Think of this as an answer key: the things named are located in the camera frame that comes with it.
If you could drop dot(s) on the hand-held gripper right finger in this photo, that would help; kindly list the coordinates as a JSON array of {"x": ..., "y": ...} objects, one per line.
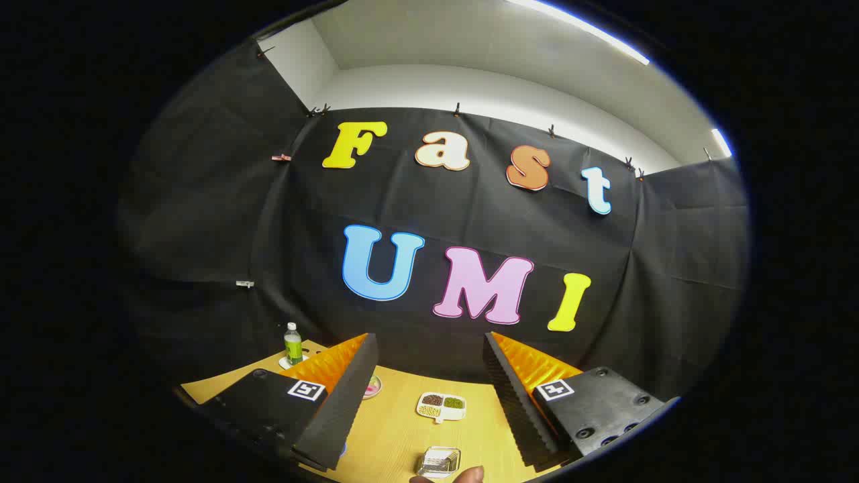
[{"x": 513, "y": 402}]

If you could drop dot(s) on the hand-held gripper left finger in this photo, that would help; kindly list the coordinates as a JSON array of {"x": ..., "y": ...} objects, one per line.
[{"x": 349, "y": 396}]

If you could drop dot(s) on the plate of meat and vegetables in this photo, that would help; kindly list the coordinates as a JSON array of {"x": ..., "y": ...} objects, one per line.
[{"x": 373, "y": 387}]

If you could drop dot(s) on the white divided dish with beans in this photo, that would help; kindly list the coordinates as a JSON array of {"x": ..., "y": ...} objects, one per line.
[{"x": 441, "y": 406}]

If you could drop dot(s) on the white square coaster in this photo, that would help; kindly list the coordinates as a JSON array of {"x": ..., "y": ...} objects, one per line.
[{"x": 284, "y": 363}]

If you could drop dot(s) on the green label plastic bottle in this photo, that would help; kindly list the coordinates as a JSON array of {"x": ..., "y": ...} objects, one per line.
[{"x": 293, "y": 345}]

